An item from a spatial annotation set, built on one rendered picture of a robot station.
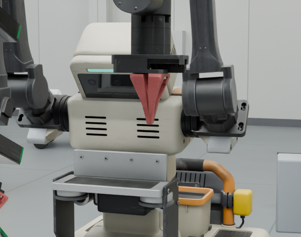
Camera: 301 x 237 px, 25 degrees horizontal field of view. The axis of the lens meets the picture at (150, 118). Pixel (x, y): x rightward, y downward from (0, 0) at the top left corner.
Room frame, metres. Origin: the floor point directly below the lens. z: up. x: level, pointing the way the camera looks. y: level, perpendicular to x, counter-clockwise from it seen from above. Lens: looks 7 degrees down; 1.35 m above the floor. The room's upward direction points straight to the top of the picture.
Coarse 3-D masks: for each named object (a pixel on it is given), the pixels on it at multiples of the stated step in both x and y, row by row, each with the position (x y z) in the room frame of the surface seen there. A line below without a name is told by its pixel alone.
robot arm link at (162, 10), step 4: (164, 0) 0.96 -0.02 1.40; (168, 0) 0.97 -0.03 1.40; (164, 4) 0.96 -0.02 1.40; (168, 4) 0.97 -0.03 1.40; (160, 8) 0.96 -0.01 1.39; (164, 8) 0.96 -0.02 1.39; (168, 8) 0.97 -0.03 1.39; (156, 12) 0.96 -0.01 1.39; (160, 12) 0.96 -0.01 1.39; (164, 12) 0.96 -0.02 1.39; (168, 12) 0.97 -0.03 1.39; (148, 16) 0.97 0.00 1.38; (168, 16) 0.98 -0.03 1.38; (148, 20) 0.97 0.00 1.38
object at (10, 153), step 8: (0, 136) 0.84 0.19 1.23; (0, 144) 0.84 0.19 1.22; (8, 144) 0.86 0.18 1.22; (16, 144) 0.88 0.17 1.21; (0, 152) 0.84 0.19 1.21; (8, 152) 0.86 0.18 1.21; (16, 152) 0.88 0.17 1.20; (0, 160) 0.88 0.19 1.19; (8, 160) 0.87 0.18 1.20; (16, 160) 0.88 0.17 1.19
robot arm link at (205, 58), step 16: (192, 0) 1.38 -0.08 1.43; (208, 0) 1.37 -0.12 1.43; (192, 16) 1.38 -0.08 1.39; (208, 16) 1.37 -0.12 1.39; (192, 32) 1.38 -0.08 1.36; (208, 32) 1.37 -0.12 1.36; (192, 48) 1.38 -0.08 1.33; (208, 48) 1.37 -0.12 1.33; (192, 64) 1.37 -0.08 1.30; (208, 64) 1.36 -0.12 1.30; (192, 80) 1.38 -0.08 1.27; (224, 80) 1.36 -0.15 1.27; (192, 96) 1.36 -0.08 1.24; (224, 96) 1.34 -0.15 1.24; (192, 112) 1.37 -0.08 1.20
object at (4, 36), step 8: (0, 8) 0.85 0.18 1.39; (0, 16) 0.85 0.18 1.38; (8, 16) 0.87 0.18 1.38; (0, 24) 0.85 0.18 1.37; (8, 24) 0.87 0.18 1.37; (16, 24) 0.88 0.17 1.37; (0, 32) 0.86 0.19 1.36; (8, 32) 0.87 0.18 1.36; (16, 32) 0.88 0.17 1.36; (0, 40) 0.89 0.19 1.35; (8, 40) 0.88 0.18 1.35; (16, 40) 0.88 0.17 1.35
